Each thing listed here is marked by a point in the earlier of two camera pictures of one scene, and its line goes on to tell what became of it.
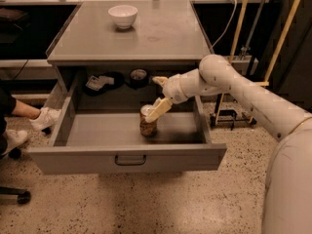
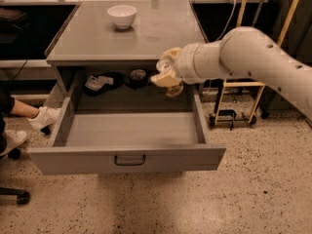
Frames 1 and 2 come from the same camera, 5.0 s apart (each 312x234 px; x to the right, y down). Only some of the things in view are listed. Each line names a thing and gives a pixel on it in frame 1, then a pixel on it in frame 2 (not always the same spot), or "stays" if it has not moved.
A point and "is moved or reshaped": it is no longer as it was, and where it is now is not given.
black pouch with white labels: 99,83 stays
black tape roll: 138,78 stays
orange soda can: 147,129 is moved or reshaped
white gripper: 174,88 → 185,63
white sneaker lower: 14,137 stays
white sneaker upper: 47,118 stays
